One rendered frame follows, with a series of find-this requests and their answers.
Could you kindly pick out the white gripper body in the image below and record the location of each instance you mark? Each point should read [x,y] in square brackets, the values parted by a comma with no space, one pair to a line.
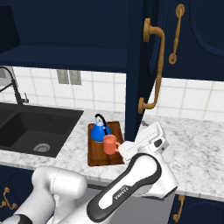
[145,137]

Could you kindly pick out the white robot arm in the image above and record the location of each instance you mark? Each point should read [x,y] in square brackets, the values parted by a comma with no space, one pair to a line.
[64,189]

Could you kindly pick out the salmon orange mug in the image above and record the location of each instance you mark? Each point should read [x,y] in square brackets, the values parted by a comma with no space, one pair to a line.
[109,145]

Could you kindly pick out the brown wooden tray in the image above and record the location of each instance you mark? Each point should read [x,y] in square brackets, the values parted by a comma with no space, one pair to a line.
[96,153]

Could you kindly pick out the navy base cabinet door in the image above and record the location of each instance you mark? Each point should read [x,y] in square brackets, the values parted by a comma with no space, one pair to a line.
[17,180]
[204,211]

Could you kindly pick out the grey dishwasher front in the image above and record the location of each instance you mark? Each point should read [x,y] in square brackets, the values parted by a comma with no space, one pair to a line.
[145,211]

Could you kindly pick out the black sink basin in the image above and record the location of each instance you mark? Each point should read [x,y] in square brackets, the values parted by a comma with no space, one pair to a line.
[32,128]

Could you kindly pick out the black tap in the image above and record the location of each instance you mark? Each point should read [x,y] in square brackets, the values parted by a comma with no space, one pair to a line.
[15,87]

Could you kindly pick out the navy wall cabinet door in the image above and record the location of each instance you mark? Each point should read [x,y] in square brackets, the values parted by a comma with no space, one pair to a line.
[135,73]
[201,38]

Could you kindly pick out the grey wall outlet plate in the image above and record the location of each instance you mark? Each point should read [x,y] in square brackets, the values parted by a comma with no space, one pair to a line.
[62,76]
[75,77]

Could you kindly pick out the navy wall cabinet body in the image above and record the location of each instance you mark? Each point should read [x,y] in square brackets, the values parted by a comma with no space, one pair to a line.
[67,32]

